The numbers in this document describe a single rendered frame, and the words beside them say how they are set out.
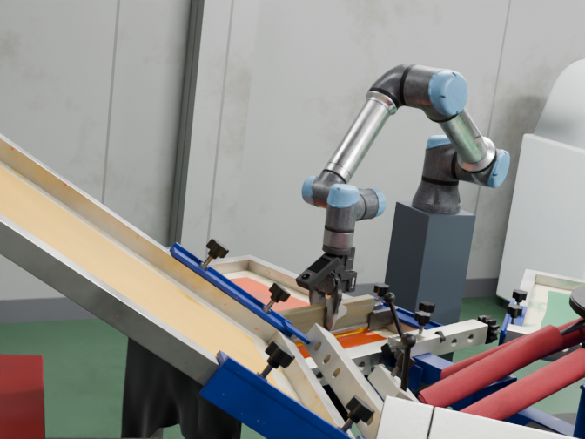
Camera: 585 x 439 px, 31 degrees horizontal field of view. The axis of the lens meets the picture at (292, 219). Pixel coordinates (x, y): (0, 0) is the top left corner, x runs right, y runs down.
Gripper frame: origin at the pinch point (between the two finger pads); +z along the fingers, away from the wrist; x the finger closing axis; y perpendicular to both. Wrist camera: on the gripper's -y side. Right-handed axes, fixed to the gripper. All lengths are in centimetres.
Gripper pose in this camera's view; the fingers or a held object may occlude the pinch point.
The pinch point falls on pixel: (320, 323)
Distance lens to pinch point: 266.0
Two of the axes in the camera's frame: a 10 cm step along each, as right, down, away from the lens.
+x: -6.8, -2.5, 6.9
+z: -1.2, 9.7, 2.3
